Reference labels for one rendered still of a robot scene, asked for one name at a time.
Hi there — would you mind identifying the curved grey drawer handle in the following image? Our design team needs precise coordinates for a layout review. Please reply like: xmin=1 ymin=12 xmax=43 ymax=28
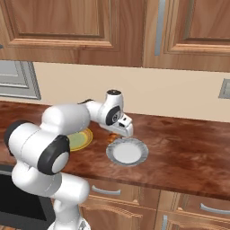
xmin=199 ymin=202 xmax=230 ymax=216
xmin=91 ymin=184 xmax=122 ymax=197

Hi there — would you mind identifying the grey wall socket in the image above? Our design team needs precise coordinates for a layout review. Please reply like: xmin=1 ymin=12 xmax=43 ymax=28
xmin=217 ymin=78 xmax=230 ymax=100

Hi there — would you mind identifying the wide wooden wall cupboard door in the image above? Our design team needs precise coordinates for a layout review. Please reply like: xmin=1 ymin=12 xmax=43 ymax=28
xmin=0 ymin=0 xmax=147 ymax=68

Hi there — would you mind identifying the long grey cupboard handle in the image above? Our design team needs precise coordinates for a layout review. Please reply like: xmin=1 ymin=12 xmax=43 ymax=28
xmin=154 ymin=0 xmax=167 ymax=57

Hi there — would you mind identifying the grey framed panel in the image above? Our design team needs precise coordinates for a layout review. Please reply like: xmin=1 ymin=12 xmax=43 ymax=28
xmin=0 ymin=60 xmax=42 ymax=101

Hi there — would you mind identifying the short grey cupboard handle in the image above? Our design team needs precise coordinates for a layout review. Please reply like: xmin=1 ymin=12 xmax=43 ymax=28
xmin=161 ymin=214 xmax=169 ymax=230

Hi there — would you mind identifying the wooden base cupboard door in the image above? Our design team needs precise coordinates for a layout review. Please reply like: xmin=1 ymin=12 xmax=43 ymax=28
xmin=78 ymin=202 xmax=144 ymax=230
xmin=155 ymin=210 xmax=230 ymax=230

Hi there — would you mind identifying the yellow green plate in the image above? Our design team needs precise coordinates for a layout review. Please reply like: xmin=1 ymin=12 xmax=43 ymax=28
xmin=66 ymin=128 xmax=94 ymax=153

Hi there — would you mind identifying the wooden drawer front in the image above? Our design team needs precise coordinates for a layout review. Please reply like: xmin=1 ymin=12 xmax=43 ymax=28
xmin=85 ymin=177 xmax=141 ymax=206
xmin=178 ymin=192 xmax=230 ymax=223

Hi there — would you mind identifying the black oven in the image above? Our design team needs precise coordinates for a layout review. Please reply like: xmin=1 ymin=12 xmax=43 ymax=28
xmin=0 ymin=164 xmax=57 ymax=230

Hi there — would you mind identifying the grey rimmed white plate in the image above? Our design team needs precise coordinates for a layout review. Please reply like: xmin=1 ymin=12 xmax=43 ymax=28
xmin=105 ymin=137 xmax=150 ymax=167

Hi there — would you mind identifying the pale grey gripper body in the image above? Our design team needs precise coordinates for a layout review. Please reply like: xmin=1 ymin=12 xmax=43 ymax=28
xmin=111 ymin=120 xmax=135 ymax=138

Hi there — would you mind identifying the orange brown pastry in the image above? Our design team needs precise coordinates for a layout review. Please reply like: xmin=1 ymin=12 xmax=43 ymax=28
xmin=108 ymin=133 xmax=119 ymax=144

